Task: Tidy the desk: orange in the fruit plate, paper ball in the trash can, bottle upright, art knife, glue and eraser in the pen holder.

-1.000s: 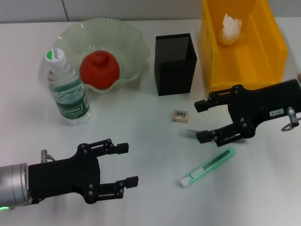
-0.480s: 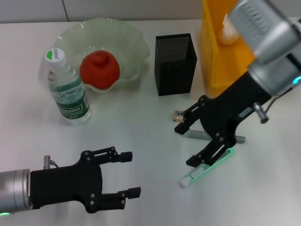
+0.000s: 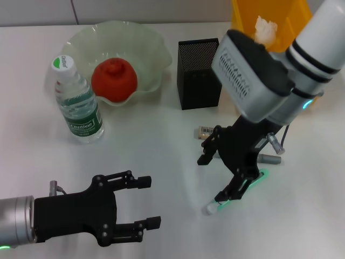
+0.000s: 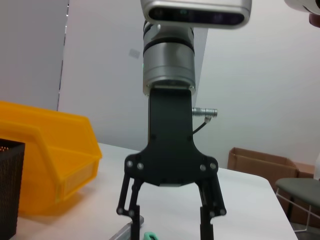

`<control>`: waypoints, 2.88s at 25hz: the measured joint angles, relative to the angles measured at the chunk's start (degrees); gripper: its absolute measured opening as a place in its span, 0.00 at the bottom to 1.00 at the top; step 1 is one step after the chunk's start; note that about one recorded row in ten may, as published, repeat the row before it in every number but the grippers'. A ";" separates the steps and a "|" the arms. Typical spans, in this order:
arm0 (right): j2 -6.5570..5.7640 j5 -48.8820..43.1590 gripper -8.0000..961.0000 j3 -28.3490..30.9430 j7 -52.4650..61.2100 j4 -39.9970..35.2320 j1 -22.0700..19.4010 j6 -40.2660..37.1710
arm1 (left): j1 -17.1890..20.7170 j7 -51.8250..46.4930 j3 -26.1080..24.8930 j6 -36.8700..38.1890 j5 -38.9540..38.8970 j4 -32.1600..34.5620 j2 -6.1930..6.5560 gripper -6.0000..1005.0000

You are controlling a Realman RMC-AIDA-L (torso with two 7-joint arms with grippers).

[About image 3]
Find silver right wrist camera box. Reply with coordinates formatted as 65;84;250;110
211;29;296;124

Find grey marker pen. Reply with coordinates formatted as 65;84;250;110
256;153;282;165

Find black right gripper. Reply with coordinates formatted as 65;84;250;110
197;115;276;202

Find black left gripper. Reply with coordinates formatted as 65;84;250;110
33;169;162;248

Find arm cable with plug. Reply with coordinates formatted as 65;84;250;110
266;124;291;155
49;180;68;196

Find beige eraser with barcode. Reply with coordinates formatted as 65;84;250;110
194;125;215;140

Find yellow plastic bin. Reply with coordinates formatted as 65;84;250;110
231;0;324;114

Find black mesh pen holder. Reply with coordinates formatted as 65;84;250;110
177;37;224;111

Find wavy green glass fruit plate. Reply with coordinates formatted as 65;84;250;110
62;21;174;107

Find green utility knife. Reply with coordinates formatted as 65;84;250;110
203;168;270;216

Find white paper ball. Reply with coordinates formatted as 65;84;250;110
253;15;278;46

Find right arm cable with plug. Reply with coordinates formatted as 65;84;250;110
266;124;291;155

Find left arm cable with plug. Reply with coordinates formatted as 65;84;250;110
49;180;68;196

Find clear water bottle green label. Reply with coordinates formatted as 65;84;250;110
50;54;105;144

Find red-orange fruit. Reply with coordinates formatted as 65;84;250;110
91;57;139;103

